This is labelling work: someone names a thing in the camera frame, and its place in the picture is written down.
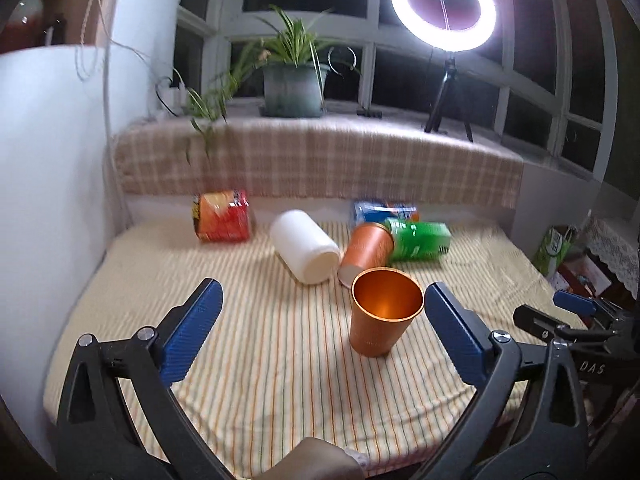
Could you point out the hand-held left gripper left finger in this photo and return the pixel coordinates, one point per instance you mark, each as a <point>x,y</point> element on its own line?
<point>194,327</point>

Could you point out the red white round object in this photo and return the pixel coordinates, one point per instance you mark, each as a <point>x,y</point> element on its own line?
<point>27,12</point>

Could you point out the orange metal cup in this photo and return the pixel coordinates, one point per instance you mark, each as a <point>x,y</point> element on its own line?
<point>367,247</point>
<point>372,332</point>

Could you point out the plaid blanket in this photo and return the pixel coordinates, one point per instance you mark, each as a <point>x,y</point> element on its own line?
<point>350,160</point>

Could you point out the green paper bag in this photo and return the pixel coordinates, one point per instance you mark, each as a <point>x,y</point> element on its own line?
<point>552,252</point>

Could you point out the striped bed sheet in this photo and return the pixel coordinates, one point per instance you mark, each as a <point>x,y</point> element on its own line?
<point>250,340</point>

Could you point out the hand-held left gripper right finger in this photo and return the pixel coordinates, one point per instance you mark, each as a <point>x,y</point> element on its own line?
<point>452,327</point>

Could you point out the white lace cloth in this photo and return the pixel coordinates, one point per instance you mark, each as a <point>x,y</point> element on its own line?
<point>617,252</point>

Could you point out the green printed cup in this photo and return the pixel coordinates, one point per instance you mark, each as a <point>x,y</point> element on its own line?
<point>420,241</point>

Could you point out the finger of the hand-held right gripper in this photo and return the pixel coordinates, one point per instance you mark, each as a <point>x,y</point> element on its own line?
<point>537,321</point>
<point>575,303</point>

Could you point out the black tripod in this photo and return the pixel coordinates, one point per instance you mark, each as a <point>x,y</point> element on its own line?
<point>448,71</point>

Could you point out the white cup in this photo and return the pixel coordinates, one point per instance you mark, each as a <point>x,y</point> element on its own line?
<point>302,242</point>

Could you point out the blue snack packet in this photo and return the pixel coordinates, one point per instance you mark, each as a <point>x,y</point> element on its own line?
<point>375,210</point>

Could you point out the potted spider plant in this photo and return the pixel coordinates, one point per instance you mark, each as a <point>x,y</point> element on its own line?
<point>294,91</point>

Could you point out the red snack bag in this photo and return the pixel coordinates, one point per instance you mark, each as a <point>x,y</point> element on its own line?
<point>222,217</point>

